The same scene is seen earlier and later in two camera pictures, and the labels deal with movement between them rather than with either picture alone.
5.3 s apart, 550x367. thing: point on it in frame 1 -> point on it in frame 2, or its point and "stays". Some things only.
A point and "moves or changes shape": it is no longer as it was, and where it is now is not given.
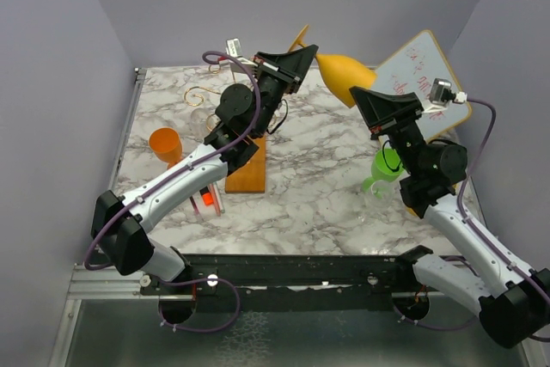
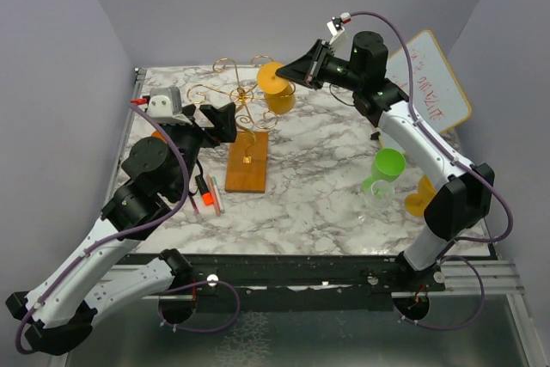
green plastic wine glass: [386, 165] stays
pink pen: [194, 206] stays
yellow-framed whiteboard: [412, 69] stays
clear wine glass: [381, 196] stays
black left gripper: [288, 67] -> [223, 119]
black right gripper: [387, 113] -> [307, 69]
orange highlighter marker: [206, 196] stays
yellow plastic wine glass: [344, 72] moves or changes shape
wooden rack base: [251, 177] stays
